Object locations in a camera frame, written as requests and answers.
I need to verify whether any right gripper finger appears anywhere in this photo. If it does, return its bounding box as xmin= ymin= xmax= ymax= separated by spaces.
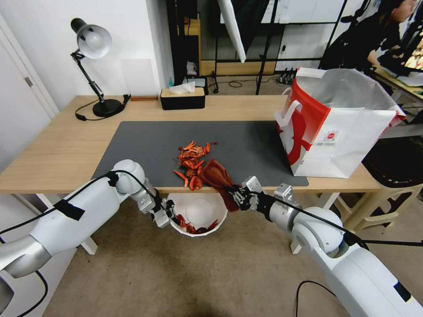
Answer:
xmin=226 ymin=183 xmax=247 ymax=199
xmin=230 ymin=193 xmax=250 ymax=212

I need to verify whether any dark red towel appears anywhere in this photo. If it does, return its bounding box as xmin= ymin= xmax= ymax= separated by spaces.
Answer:
xmin=200 ymin=158 xmax=241 ymax=213

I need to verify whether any white round container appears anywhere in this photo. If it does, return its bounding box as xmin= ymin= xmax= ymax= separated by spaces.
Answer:
xmin=166 ymin=192 xmax=228 ymax=236

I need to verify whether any red white takeout bag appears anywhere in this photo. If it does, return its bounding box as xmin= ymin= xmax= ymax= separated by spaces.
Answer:
xmin=274 ymin=67 xmax=407 ymax=179

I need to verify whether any grey desk mat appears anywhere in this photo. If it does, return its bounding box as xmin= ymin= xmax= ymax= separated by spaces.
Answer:
xmin=91 ymin=120 xmax=310 ymax=189

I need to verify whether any black tissue box wood lid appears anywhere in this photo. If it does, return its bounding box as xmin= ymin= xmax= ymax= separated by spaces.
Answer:
xmin=160 ymin=88 xmax=207 ymax=111

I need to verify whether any white tissue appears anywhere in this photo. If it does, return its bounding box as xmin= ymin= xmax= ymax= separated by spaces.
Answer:
xmin=169 ymin=80 xmax=196 ymax=96

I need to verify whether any black power strip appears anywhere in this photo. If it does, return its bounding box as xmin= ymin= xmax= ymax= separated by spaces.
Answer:
xmin=278 ymin=68 xmax=296 ymax=84

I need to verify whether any black shelf unit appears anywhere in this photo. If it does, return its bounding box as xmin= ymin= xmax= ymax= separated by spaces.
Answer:
xmin=166 ymin=0 xmax=202 ymax=97

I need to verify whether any white reflector panel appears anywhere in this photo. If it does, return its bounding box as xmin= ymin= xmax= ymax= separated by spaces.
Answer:
xmin=217 ymin=0 xmax=247 ymax=64

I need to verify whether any black desk lamp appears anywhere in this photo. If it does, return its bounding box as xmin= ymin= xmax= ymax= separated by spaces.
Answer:
xmin=70 ymin=18 xmax=123 ymax=118

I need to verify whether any person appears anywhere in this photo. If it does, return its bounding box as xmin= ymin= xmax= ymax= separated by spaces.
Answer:
xmin=319 ymin=0 xmax=418 ymax=72

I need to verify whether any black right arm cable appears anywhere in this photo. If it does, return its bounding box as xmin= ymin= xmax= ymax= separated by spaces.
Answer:
xmin=260 ymin=189 xmax=423 ymax=247

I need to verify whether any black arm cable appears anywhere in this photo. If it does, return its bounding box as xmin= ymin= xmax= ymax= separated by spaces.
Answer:
xmin=260 ymin=189 xmax=423 ymax=247
xmin=0 ymin=170 xmax=173 ymax=236

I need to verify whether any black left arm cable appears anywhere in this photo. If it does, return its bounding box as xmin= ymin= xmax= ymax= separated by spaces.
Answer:
xmin=0 ymin=170 xmax=173 ymax=236

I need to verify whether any black floor cable loop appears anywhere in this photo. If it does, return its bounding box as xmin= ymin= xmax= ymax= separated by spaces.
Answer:
xmin=295 ymin=280 xmax=336 ymax=317

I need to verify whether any black lamp cable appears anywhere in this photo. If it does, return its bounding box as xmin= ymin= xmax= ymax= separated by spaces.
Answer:
xmin=75 ymin=94 xmax=131 ymax=122

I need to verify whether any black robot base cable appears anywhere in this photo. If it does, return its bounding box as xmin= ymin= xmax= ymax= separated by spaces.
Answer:
xmin=0 ymin=237 xmax=49 ymax=317

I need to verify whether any black metal rack frame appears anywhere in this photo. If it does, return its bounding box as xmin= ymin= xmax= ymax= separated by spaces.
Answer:
xmin=210 ymin=0 xmax=348 ymax=96

